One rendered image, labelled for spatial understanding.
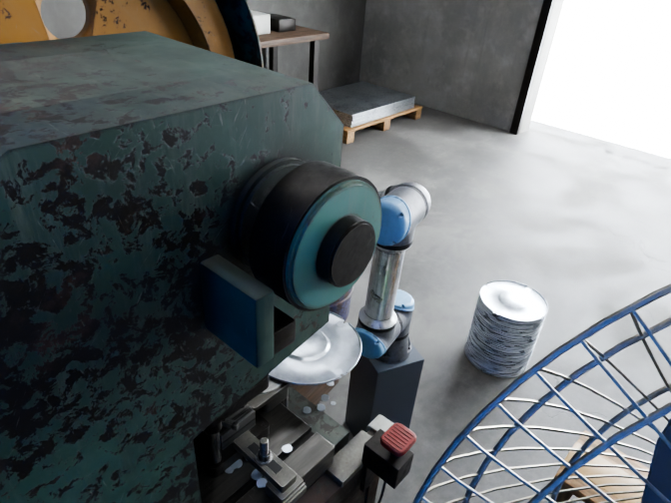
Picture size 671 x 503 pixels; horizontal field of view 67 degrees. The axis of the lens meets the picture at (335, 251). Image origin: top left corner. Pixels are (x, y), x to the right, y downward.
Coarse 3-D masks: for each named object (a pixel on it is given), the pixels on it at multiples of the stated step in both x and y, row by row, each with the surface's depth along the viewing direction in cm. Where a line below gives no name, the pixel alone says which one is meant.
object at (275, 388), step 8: (272, 384) 116; (280, 384) 116; (288, 384) 117; (264, 392) 114; (272, 392) 115; (280, 392) 116; (288, 392) 123; (256, 400) 112; (264, 400) 113; (272, 400) 118; (280, 400) 121; (256, 408) 111; (264, 408) 118; (272, 408) 120
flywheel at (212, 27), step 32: (0, 0) 84; (32, 0) 87; (96, 0) 94; (128, 0) 99; (160, 0) 103; (192, 0) 105; (0, 32) 85; (32, 32) 89; (96, 32) 97; (128, 32) 101; (160, 32) 106; (192, 32) 110; (224, 32) 113
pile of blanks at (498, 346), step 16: (480, 304) 224; (480, 320) 224; (496, 320) 217; (512, 320) 213; (480, 336) 227; (496, 336) 220; (512, 336) 217; (528, 336) 218; (480, 352) 230; (496, 352) 225; (512, 352) 222; (528, 352) 225; (480, 368) 233; (496, 368) 229; (512, 368) 227
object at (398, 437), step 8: (392, 424) 112; (400, 424) 112; (384, 432) 110; (392, 432) 110; (400, 432) 110; (408, 432) 110; (384, 440) 108; (392, 440) 108; (400, 440) 109; (408, 440) 108; (392, 448) 107; (400, 448) 107; (408, 448) 108
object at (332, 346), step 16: (336, 320) 137; (320, 336) 130; (336, 336) 132; (352, 336) 132; (304, 352) 124; (320, 352) 125; (336, 352) 126; (352, 352) 127; (288, 368) 120; (304, 368) 121; (320, 368) 121; (304, 384) 116
